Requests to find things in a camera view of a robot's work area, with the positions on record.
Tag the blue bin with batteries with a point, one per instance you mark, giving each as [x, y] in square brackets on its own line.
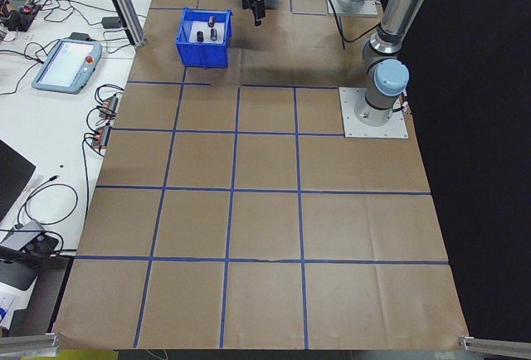
[203, 55]

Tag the black cylindrical battery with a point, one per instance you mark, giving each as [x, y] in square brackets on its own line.
[200, 36]
[212, 21]
[214, 35]

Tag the white foam bin liner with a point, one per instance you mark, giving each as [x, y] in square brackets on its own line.
[191, 32]

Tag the black power brick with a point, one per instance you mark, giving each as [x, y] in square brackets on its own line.
[81, 36]
[112, 23]

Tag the orange black usb device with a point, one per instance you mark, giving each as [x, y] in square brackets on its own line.
[100, 137]
[110, 105]

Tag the grey blue teach pendant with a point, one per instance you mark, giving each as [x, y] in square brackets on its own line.
[62, 65]

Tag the black red electronics board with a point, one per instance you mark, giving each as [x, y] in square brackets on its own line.
[25, 13]

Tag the white side table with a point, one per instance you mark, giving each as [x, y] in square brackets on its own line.
[41, 127]

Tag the black fabric cover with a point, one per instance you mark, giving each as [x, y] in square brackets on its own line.
[477, 169]

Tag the black laptop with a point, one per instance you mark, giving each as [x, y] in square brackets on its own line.
[12, 177]

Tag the black adapter block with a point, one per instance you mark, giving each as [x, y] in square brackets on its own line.
[43, 244]

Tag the grey usb hub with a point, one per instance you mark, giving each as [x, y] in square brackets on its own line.
[20, 236]

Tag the grey black monitor stand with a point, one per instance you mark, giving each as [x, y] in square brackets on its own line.
[16, 277]

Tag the aluminium profile post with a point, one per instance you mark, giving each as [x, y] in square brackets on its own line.
[122, 7]

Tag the aluminium frame rail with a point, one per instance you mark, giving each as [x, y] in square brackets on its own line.
[495, 343]
[31, 343]

